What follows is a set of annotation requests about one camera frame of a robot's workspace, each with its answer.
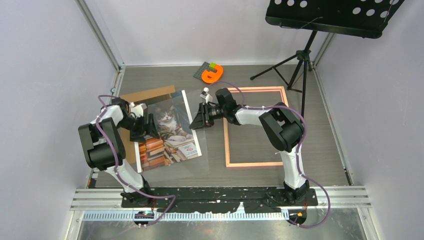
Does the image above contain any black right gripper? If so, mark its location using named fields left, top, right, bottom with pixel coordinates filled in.
left=189, top=103, right=227, bottom=131

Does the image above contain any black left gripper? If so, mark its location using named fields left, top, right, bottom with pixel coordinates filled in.
left=117, top=113, right=160, bottom=144

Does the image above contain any pink wooden picture frame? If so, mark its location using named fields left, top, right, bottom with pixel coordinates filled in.
left=223, top=86, right=288, bottom=168

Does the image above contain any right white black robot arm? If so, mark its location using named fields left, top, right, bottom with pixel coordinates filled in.
left=189, top=87, right=310, bottom=205

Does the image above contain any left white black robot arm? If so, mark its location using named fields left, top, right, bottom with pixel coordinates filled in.
left=78, top=96, right=160, bottom=207

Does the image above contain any cat and books photo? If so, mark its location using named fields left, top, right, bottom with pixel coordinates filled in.
left=134, top=90, right=203, bottom=173

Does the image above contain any brown cardboard backing board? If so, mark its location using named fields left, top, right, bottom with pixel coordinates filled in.
left=119, top=85, right=176, bottom=164

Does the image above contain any grey building plate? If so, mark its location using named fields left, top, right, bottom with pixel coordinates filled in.
left=193, top=62, right=210, bottom=81

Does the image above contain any green toy brick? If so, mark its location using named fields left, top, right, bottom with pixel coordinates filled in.
left=208, top=62, right=217, bottom=72

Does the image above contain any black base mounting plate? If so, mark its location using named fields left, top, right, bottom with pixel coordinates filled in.
left=120, top=186, right=318, bottom=214

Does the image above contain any black music stand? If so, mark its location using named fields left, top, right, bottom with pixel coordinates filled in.
left=249, top=0, right=406, bottom=121

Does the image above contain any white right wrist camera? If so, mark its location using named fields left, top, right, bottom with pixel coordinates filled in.
left=200, top=87, right=213, bottom=104

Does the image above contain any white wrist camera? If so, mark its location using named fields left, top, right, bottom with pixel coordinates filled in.
left=129, top=102, right=147, bottom=118
left=200, top=87, right=213, bottom=104

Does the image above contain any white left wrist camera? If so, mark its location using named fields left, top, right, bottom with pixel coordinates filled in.
left=129, top=102, right=147, bottom=118

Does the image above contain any orange plastic ring piece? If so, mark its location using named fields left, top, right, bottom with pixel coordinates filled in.
left=201, top=64, right=224, bottom=85

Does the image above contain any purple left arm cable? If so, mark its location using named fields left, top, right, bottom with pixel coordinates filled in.
left=95, top=95, right=177, bottom=228

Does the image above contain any aluminium rail front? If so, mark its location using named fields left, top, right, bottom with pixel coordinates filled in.
left=70, top=186, right=372, bottom=222

